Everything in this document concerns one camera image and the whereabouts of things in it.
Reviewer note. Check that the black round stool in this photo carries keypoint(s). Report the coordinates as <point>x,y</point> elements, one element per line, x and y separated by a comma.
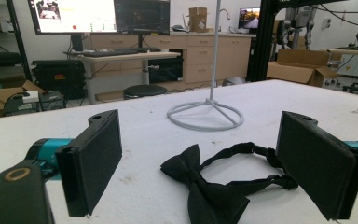
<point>145,90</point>

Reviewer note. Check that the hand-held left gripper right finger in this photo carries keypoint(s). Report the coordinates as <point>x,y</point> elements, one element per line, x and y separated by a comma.
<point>318,165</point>

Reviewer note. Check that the computer monitor with dark screen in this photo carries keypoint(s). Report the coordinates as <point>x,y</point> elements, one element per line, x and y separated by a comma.
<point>143,15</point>

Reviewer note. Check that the small monitor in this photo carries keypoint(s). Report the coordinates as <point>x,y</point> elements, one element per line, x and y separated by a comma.
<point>249,18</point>

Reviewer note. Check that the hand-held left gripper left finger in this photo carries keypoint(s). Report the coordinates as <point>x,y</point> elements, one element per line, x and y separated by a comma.
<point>90,165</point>

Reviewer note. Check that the computer monitor with bright screen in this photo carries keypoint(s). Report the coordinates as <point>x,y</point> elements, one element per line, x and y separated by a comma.
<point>74,15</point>

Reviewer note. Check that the grey electronic device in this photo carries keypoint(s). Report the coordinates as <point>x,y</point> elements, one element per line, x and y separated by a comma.
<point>21,104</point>

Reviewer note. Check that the white metal stand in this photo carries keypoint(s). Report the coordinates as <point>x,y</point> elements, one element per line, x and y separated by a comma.
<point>209,109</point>

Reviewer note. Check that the black equipment case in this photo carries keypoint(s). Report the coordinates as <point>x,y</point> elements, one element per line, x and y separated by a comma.
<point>59,77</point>

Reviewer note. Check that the flat cardboard box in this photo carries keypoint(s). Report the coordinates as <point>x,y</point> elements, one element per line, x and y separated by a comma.
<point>3,96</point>

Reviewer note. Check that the wooden drawer cabinet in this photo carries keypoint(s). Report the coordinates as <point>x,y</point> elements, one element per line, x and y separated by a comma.
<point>199,59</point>

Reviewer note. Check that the black bow tie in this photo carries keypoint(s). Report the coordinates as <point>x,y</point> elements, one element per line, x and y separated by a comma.
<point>213,189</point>

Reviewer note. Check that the small cardboard box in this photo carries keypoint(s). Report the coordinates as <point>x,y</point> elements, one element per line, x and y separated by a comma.
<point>198,19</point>

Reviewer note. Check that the wooden desk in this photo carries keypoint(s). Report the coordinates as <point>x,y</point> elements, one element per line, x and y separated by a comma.
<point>121,62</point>

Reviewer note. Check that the large open cardboard box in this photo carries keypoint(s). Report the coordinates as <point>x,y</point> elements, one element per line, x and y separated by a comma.
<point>301,67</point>

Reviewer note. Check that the black shelf rack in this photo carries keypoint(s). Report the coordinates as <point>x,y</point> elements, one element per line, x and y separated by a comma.
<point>3,40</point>

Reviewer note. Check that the black keyboard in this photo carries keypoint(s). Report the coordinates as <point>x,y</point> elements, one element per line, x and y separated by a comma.
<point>110,53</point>

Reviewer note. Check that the black metal frame post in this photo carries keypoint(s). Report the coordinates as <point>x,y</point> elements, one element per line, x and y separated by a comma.
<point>261,40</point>

